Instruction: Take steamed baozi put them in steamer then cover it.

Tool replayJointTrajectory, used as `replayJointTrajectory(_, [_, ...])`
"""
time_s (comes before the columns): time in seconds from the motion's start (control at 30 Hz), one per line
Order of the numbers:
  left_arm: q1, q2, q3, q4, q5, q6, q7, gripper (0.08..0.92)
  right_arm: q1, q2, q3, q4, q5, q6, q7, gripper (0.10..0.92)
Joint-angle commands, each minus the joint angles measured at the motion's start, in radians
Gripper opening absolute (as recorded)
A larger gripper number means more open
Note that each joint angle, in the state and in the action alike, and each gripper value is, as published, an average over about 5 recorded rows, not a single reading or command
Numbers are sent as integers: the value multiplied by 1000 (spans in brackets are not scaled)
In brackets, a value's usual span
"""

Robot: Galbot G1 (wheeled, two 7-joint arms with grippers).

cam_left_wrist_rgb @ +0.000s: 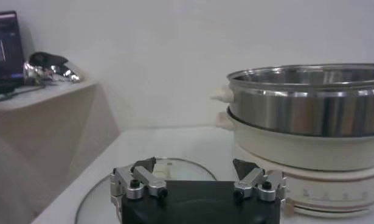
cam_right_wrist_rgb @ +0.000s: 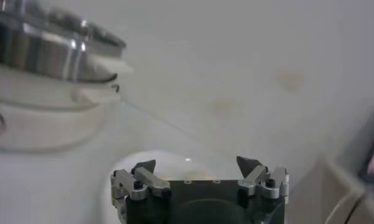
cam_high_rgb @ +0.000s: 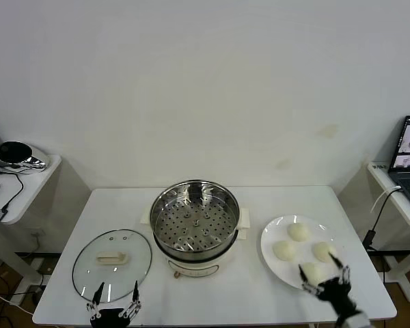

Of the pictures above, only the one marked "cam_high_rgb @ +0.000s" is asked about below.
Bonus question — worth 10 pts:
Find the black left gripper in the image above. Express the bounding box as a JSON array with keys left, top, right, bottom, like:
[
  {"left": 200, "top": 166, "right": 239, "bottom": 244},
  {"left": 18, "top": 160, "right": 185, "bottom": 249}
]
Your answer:
[{"left": 85, "top": 279, "right": 144, "bottom": 328}]

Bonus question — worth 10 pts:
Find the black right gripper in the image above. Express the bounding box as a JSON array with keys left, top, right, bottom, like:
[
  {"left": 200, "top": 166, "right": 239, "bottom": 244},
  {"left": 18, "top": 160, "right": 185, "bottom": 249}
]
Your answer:
[{"left": 298, "top": 253, "right": 355, "bottom": 309}]

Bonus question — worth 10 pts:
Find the white steamed baozi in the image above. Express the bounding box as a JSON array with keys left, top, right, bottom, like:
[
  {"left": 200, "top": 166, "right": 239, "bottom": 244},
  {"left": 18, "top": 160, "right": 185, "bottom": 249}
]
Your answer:
[
  {"left": 299, "top": 262, "right": 329, "bottom": 286},
  {"left": 286, "top": 222, "right": 311, "bottom": 243},
  {"left": 272, "top": 240, "right": 297, "bottom": 262},
  {"left": 311, "top": 241, "right": 338, "bottom": 264}
]

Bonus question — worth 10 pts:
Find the glass lid with cream handle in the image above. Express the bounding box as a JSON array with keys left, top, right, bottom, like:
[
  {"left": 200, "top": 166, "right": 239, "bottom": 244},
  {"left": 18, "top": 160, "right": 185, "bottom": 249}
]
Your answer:
[{"left": 71, "top": 228, "right": 154, "bottom": 304}]

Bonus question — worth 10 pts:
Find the stainless perforated steamer basket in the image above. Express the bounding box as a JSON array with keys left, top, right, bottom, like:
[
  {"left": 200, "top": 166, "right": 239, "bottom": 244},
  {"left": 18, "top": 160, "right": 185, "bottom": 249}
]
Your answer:
[{"left": 149, "top": 179, "right": 242, "bottom": 260}]

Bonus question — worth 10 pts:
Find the white round plate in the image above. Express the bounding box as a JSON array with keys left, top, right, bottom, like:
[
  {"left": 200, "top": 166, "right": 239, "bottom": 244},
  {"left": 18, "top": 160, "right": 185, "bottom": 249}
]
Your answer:
[{"left": 260, "top": 214, "right": 346, "bottom": 291}]

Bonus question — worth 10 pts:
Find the white electric cooker pot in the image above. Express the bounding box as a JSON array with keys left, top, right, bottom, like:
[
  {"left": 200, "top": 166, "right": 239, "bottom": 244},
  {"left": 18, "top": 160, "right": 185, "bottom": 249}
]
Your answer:
[{"left": 141, "top": 204, "right": 252, "bottom": 279}]

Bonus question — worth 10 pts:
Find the white side table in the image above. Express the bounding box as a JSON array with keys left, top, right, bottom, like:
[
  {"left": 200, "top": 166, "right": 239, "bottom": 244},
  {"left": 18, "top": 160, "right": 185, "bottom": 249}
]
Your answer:
[
  {"left": 0, "top": 153, "right": 62, "bottom": 305},
  {"left": 367, "top": 160, "right": 410, "bottom": 303}
]

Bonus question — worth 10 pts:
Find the chrome and black headset device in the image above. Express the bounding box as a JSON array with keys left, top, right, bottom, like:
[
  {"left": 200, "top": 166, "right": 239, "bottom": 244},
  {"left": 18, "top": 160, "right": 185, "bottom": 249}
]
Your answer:
[{"left": 0, "top": 140, "right": 52, "bottom": 172}]

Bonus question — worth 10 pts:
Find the black cable with adapter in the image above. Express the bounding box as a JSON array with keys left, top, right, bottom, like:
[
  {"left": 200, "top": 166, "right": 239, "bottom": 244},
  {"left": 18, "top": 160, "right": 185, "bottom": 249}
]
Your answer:
[{"left": 361, "top": 188, "right": 402, "bottom": 250}]

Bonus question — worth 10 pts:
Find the white laptop cable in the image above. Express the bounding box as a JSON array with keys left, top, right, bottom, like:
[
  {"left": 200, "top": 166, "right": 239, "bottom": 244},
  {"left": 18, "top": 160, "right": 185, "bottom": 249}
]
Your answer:
[{"left": 370, "top": 186, "right": 402, "bottom": 213}]

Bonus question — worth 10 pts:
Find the thin black desk cable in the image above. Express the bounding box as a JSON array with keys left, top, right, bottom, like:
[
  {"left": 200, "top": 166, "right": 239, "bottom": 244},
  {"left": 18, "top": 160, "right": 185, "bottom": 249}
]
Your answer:
[{"left": 0, "top": 169, "right": 25, "bottom": 211}]

